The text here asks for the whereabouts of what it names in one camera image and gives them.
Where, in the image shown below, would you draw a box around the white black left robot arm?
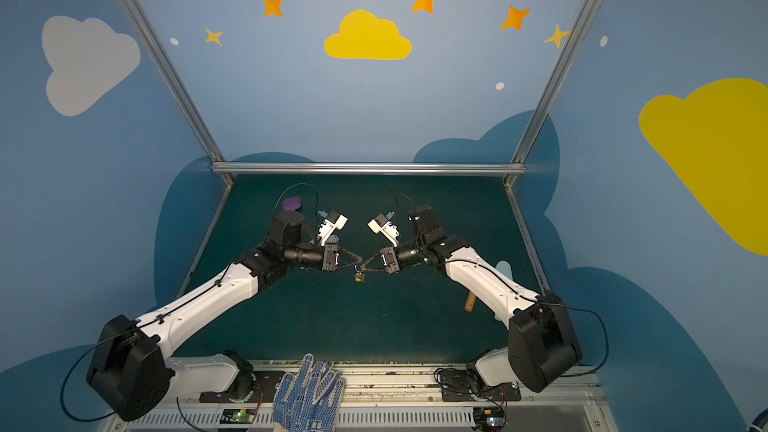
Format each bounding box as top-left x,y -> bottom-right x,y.
86,211 -> 347,422

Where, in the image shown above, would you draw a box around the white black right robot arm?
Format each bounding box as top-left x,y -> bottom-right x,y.
368,205 -> 582,392

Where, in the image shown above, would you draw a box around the blue dotted work gloves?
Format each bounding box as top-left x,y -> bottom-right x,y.
272,353 -> 346,432

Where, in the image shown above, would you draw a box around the left green circuit board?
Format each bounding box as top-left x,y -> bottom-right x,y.
220,409 -> 256,425

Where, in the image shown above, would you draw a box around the green circuit board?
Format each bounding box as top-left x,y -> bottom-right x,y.
220,409 -> 256,425
472,407 -> 507,432

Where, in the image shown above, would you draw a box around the right green circuit board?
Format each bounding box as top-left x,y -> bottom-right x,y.
472,407 -> 507,432

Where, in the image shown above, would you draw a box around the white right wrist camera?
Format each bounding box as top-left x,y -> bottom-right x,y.
367,211 -> 400,247

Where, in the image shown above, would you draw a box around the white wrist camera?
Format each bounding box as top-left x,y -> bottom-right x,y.
367,211 -> 400,247
316,210 -> 348,247

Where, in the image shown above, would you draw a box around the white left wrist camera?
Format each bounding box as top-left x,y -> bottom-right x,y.
316,210 -> 348,247

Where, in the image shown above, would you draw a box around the purple spade pink handle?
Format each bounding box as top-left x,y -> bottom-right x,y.
281,196 -> 303,211

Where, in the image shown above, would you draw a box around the wooden handle tool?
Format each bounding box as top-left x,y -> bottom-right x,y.
464,292 -> 477,313

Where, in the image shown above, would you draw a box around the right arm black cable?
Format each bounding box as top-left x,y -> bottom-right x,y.
389,187 -> 610,378

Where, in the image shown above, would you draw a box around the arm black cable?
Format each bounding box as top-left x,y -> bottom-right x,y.
58,182 -> 322,423
389,187 -> 610,378

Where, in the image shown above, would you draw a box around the light blue handle tool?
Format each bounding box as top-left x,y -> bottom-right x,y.
494,260 -> 513,325

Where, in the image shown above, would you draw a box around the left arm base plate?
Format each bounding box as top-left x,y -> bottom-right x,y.
199,370 -> 285,404

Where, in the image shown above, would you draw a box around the aluminium back frame rail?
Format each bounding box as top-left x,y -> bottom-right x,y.
211,162 -> 526,176

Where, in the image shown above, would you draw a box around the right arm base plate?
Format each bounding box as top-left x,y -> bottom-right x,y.
433,367 -> 522,404

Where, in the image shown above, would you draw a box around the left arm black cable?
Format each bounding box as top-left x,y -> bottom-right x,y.
58,182 -> 322,423

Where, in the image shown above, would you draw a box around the aluminium right frame post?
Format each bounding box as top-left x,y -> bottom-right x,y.
503,0 -> 603,192

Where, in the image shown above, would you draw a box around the aluminium frame post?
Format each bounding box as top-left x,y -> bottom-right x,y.
117,0 -> 225,165
503,0 -> 603,192

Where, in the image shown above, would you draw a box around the aluminium left frame post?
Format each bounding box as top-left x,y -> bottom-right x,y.
117,0 -> 225,165

